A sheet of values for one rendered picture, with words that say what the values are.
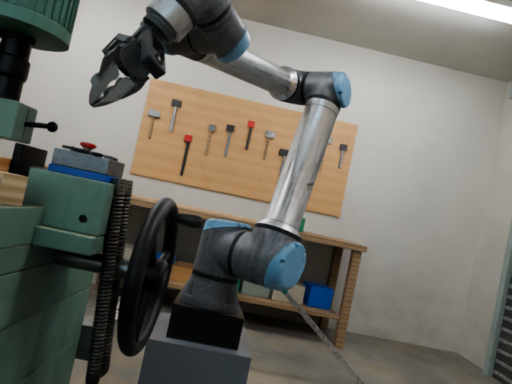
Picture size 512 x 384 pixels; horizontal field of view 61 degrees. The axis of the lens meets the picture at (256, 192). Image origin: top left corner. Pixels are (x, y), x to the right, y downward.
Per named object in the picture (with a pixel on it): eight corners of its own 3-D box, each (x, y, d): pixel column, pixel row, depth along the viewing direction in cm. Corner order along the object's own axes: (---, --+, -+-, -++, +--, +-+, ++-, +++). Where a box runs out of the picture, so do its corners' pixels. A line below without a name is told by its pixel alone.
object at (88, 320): (91, 362, 102) (98, 328, 102) (40, 350, 102) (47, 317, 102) (104, 350, 110) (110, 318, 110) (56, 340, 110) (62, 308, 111)
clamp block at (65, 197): (97, 237, 71) (109, 183, 71) (15, 220, 71) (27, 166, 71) (123, 232, 86) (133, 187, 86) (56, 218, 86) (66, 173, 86)
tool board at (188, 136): (340, 217, 413) (359, 124, 416) (129, 172, 398) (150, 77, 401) (339, 216, 417) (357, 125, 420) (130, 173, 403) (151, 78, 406)
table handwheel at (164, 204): (155, 356, 90) (125, 362, 62) (59, 337, 90) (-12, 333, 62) (190, 223, 99) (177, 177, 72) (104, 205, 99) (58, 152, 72)
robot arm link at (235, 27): (222, 37, 109) (196, -4, 99) (260, 35, 103) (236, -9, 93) (206, 66, 106) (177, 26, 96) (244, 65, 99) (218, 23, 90)
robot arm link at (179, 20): (200, 30, 89) (170, -10, 82) (184, 47, 88) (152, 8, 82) (179, 27, 95) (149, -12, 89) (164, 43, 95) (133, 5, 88)
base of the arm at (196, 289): (183, 292, 148) (190, 264, 149) (238, 305, 148) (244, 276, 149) (174, 302, 129) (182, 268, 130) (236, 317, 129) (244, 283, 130)
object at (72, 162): (106, 182, 73) (113, 149, 73) (41, 168, 73) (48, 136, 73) (128, 186, 86) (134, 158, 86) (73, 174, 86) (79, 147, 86)
